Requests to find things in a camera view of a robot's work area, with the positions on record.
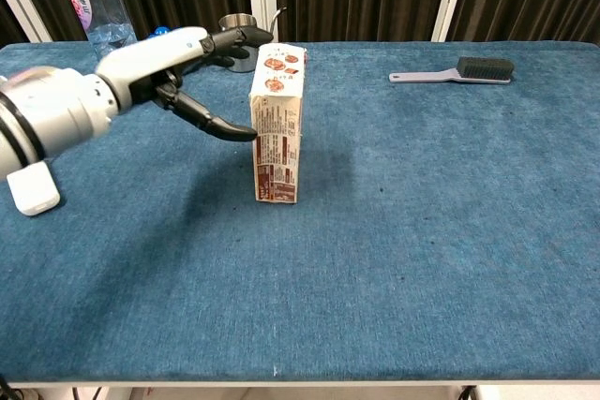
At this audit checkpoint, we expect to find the steel gooseneck pitcher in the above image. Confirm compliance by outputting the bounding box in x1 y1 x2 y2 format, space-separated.
217 7 288 74

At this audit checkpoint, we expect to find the lilac brush with dark bristles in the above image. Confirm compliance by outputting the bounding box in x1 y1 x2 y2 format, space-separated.
388 56 516 86

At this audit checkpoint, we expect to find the cookie box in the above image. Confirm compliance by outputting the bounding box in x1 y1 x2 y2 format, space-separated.
248 42 308 205

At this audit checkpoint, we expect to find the left robot hand, white and black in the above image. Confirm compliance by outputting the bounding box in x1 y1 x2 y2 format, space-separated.
95 26 275 142

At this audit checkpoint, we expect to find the clear plastic water bottle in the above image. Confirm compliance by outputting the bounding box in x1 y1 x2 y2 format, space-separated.
55 0 139 60

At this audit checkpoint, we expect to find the white handheld fan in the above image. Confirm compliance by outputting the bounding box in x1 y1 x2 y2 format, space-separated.
6 160 62 217

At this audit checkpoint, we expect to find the blue fabric table cover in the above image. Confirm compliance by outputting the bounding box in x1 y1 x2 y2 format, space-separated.
0 40 600 383

